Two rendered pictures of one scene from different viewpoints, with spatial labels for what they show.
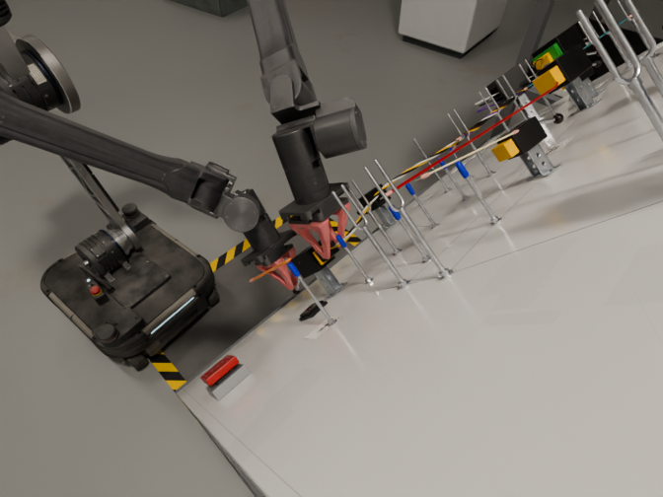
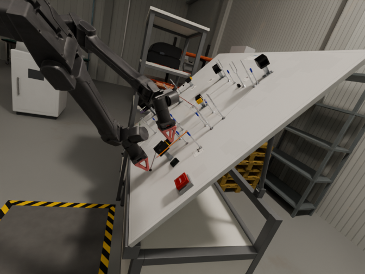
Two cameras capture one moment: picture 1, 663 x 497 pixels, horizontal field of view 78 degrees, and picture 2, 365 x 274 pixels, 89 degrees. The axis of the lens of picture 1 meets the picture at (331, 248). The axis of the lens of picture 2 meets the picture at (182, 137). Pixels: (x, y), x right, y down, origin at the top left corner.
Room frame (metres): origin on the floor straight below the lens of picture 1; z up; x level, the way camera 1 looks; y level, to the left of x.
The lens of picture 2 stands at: (0.03, 0.70, 1.47)
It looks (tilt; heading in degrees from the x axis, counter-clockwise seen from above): 19 degrees down; 296
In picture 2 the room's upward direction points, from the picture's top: 16 degrees clockwise
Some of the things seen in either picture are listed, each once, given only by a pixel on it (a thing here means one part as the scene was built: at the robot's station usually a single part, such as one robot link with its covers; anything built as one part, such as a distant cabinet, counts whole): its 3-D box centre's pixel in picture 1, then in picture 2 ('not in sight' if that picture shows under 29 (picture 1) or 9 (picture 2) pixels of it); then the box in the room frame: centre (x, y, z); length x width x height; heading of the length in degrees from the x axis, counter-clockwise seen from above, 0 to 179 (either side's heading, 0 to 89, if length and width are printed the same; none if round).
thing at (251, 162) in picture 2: not in sight; (226, 151); (0.64, -2.33, 0.40); 1.14 x 0.78 x 0.81; 144
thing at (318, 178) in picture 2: not in sight; (303, 140); (-0.32, -2.60, 0.99); 1.03 x 0.44 x 1.98; 142
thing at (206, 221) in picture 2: not in sight; (171, 198); (0.49, -0.35, 0.60); 1.17 x 0.58 x 0.40; 136
